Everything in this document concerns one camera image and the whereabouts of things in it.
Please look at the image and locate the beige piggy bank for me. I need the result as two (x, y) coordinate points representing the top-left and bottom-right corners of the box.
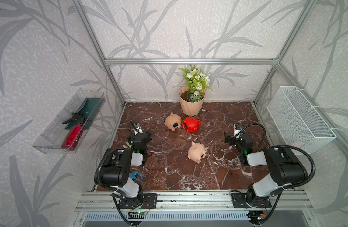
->
(164, 113), (182, 131)
(187, 141), (206, 164)

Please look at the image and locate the red piggy bank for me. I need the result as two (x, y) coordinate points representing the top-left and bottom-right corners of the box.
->
(182, 116), (201, 133)

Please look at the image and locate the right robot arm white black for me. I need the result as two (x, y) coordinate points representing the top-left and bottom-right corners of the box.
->
(224, 132), (316, 207)

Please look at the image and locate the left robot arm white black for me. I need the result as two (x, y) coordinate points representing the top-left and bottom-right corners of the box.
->
(94, 130), (152, 202)

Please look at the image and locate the green garden fork tool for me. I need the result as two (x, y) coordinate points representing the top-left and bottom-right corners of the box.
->
(123, 142), (132, 149)

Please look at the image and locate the blue garden rake tool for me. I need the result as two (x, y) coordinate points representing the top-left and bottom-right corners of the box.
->
(129, 171), (146, 183)

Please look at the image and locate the pink object in basket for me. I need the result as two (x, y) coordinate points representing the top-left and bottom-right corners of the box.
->
(291, 141), (305, 148)

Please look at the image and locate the green cloth in tray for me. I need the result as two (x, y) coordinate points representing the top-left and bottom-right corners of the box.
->
(62, 98), (106, 130)

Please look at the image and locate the red spray bottle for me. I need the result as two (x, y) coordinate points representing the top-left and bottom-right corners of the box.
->
(61, 113), (87, 151)

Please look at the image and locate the beige flower pot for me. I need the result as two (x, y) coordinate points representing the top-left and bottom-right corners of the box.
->
(179, 86), (205, 116)

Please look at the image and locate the green white artificial plant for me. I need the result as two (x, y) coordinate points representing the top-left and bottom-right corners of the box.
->
(179, 65), (212, 103)

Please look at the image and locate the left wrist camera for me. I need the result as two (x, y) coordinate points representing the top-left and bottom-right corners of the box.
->
(134, 124), (143, 135)

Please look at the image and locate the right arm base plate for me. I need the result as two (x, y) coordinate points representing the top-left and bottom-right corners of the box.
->
(230, 191), (272, 209)

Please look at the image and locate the white wire basket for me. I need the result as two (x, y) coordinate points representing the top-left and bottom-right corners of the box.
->
(267, 86), (337, 154)

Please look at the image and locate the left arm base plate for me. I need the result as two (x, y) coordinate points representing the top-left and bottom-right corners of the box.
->
(119, 193), (158, 209)

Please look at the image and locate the clear plastic wall tray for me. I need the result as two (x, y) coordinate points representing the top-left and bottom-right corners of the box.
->
(33, 89), (106, 154)

